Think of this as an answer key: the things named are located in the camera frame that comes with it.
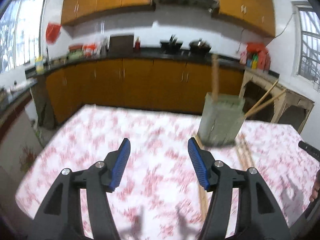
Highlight wooden chopstick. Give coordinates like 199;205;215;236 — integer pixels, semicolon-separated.
212;54;219;102
189;133;208;222
245;79;279;118
240;133;255;169
244;89;287;119
237;134;249;171

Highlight person right hand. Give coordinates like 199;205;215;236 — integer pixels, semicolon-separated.
309;170;320;202

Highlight cream wooden side table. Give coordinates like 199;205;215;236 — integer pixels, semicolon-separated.
239;69;315;133

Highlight right window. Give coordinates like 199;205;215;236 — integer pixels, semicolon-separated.
292;2;319;91

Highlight window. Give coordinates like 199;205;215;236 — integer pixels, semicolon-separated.
292;2;319;91
1;0;46;73

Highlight green perforated utensil holder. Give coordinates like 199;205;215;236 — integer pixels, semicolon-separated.
197;93;245;147

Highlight floral pink tablecloth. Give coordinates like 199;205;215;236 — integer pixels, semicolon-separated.
15;106;319;239

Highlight red bag on counter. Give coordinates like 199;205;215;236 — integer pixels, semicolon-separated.
246;42;271;71

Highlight wooden lower cabinets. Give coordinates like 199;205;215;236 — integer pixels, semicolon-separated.
31;58;245;131

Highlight black lidded wok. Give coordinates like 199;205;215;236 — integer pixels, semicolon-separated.
189;38;212;56

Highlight yellow dish soap bottle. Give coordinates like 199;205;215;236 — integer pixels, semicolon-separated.
35;56;44;73

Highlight wooden upper cabinets right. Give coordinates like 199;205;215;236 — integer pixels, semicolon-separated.
215;0;276;38

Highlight green bowl stack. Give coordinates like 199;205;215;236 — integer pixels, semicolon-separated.
67;44;84;60

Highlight dark cutting board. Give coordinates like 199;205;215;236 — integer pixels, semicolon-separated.
108;34;134;53

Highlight red sauce bottle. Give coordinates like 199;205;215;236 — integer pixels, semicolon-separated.
134;37;140;51

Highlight left window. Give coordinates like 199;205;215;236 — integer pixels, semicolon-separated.
1;0;46;73

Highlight red plastic bag on wall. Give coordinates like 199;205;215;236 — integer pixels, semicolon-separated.
46;22;61;44

